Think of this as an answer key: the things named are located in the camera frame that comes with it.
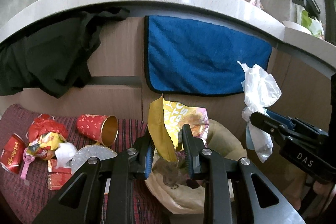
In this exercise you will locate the silver round cake board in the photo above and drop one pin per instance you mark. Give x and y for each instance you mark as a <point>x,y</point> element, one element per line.
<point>94,150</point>

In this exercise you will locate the yellow chip bag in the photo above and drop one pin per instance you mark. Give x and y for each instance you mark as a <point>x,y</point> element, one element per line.
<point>165,121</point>

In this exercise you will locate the red small carton box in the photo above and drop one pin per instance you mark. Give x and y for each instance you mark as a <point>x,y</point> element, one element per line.
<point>57,176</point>

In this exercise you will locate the white bowl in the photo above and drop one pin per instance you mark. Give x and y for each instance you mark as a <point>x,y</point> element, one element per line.
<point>295,26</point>

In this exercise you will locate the red plastic bag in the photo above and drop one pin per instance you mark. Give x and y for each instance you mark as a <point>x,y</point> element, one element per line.
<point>44,124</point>

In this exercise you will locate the green white plastic bag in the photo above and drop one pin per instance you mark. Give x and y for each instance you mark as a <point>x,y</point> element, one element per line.
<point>313,25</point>

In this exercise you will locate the blue hanging towel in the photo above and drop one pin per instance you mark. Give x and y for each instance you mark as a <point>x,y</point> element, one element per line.
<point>190,57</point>

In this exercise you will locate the pink plastic spoon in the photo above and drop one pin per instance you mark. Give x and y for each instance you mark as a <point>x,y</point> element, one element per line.
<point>27,160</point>

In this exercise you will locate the beige trash bag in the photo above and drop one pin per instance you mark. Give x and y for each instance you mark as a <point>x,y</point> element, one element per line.
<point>170,183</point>

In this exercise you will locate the black hanging cloth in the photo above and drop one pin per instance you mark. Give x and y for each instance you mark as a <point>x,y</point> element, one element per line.
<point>53,56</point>

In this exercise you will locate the red paper cup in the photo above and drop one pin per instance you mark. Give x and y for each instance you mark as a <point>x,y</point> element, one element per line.
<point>100,128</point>

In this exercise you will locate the white kitchen countertop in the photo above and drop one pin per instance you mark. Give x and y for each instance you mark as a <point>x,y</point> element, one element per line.
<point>317,53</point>

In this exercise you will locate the yellow red candy wrapper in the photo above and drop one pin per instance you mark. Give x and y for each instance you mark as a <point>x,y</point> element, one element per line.
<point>45,146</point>

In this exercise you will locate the white tissue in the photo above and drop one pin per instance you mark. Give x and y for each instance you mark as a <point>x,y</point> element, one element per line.
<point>260,91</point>

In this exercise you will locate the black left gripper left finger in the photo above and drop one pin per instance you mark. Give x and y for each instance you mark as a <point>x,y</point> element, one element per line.
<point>80,200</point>

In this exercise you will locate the crushed red drink can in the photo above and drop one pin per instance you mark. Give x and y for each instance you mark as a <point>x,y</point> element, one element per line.
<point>12,154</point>

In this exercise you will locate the person's right hand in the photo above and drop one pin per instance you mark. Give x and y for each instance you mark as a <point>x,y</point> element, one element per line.
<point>314,196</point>

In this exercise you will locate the red plaid floor mat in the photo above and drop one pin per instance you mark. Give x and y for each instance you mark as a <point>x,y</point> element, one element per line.
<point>28,197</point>

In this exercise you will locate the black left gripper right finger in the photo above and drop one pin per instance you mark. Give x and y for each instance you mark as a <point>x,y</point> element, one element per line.
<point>235,191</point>

